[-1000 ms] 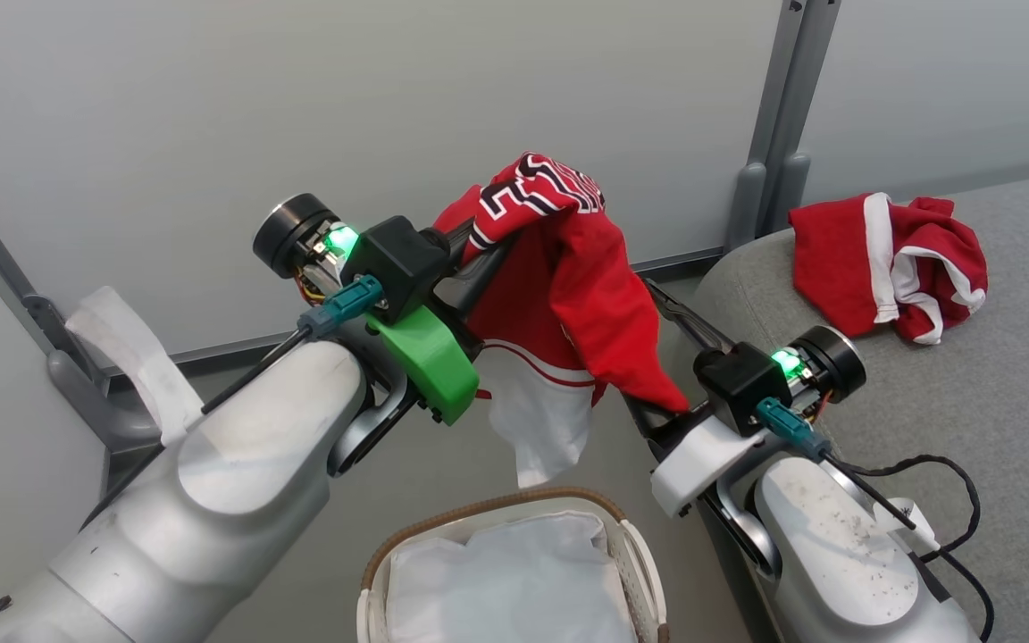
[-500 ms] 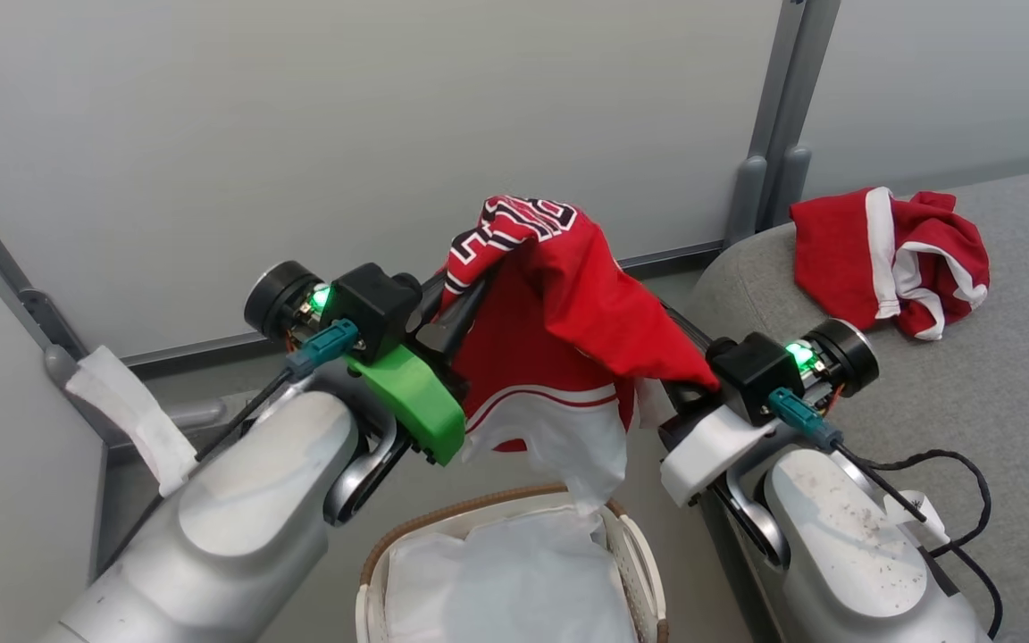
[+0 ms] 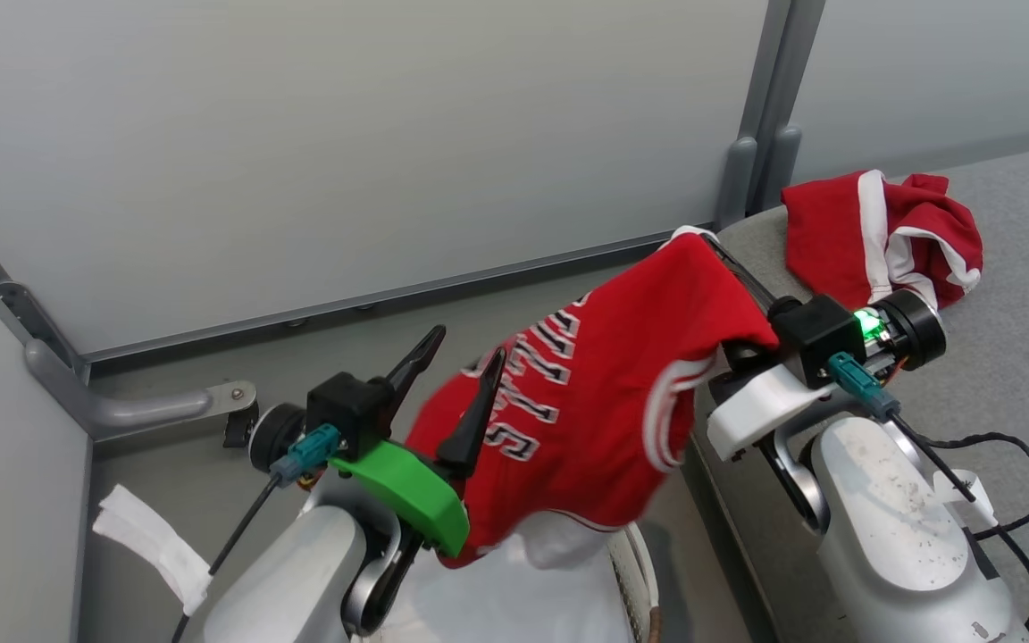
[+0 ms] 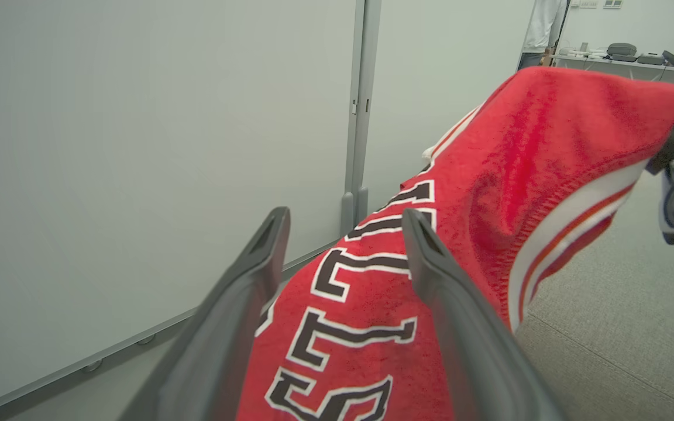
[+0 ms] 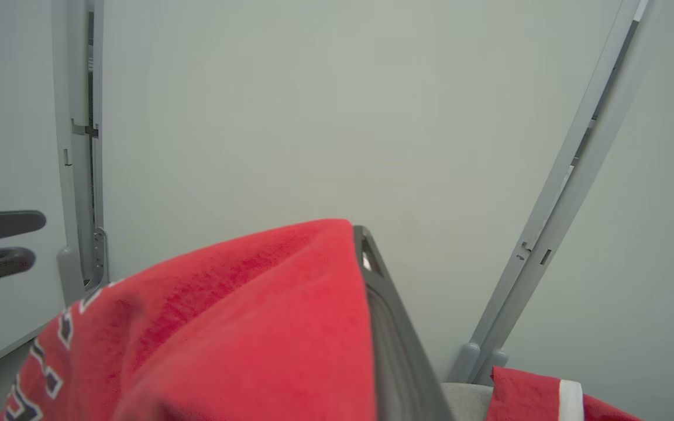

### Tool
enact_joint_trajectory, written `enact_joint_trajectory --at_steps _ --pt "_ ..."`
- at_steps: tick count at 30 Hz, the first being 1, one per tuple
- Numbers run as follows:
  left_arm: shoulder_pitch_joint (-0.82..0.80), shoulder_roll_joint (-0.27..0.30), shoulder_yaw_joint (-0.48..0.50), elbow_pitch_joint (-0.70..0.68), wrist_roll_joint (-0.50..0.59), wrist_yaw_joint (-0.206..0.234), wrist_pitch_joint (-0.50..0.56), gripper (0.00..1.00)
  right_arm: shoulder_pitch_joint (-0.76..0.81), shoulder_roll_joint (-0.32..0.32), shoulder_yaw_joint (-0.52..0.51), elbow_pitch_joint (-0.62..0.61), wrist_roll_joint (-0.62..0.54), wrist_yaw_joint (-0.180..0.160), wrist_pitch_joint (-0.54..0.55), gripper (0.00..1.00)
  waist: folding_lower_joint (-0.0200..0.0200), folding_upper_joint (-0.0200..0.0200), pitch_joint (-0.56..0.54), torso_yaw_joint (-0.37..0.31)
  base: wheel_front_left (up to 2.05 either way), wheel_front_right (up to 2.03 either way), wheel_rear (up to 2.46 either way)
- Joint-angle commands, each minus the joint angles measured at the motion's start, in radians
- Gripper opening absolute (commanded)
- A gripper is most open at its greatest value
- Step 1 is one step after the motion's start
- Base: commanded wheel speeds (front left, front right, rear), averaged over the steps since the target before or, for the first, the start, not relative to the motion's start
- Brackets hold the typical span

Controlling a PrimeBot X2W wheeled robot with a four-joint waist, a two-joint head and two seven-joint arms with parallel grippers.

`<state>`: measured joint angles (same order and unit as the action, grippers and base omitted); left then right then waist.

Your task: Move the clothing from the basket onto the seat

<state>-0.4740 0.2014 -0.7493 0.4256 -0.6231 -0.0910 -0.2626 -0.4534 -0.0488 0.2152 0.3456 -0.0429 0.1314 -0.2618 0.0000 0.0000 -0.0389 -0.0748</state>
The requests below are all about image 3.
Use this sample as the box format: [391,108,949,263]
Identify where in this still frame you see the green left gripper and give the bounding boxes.
[329,324,508,559]

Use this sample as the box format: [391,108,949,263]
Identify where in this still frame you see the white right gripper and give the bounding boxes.
[707,233,837,462]

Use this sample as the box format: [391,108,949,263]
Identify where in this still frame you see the red shorts with white stripes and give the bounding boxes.
[781,170,985,312]

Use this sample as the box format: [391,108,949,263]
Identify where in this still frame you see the red basketball jersey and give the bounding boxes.
[405,228,780,570]

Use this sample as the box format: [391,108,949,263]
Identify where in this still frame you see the black caster wheel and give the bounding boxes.
[222,413,259,450]

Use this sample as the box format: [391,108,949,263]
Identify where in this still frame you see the grey metal partition foot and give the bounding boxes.
[25,339,258,440]

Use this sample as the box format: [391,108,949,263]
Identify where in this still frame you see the white tape tag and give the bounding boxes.
[92,485,214,617]

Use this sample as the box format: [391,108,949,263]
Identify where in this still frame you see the grey partition base rail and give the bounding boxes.
[81,223,723,363]

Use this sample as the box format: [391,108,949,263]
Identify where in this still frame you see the grey double partition post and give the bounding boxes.
[715,0,828,230]

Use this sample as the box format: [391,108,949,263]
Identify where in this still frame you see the small white cable label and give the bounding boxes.
[933,469,999,528]

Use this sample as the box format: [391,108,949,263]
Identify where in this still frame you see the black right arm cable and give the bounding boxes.
[827,352,1029,631]

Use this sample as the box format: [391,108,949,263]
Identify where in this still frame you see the grey corner partition post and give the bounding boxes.
[0,190,92,381]

